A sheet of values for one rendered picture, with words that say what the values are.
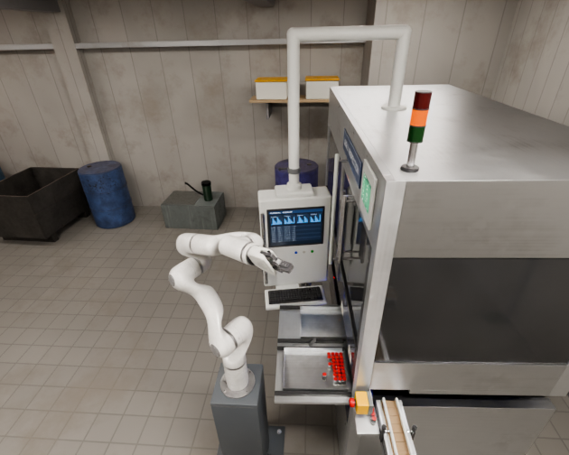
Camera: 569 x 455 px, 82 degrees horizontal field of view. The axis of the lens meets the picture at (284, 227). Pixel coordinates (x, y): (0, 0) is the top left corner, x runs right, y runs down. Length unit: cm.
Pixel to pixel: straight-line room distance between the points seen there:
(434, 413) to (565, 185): 127
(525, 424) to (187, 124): 486
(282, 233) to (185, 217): 289
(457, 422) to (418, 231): 123
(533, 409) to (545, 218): 114
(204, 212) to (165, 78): 192
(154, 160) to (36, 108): 181
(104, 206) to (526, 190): 504
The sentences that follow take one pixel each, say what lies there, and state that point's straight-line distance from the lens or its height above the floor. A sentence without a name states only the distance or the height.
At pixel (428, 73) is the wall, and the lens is 447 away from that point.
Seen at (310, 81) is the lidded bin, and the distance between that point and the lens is 439.
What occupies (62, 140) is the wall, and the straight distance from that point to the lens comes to 631.
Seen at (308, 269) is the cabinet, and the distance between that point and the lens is 255.
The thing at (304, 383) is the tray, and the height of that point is 88.
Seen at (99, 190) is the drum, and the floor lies 64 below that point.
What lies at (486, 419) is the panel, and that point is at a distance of 222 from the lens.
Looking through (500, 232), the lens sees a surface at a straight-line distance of 135.
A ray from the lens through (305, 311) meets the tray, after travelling 231.
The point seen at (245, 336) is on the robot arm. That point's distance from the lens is 171.
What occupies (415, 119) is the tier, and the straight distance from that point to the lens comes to 115.
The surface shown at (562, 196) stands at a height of 204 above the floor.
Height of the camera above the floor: 251
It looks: 31 degrees down
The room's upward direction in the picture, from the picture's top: 1 degrees counter-clockwise
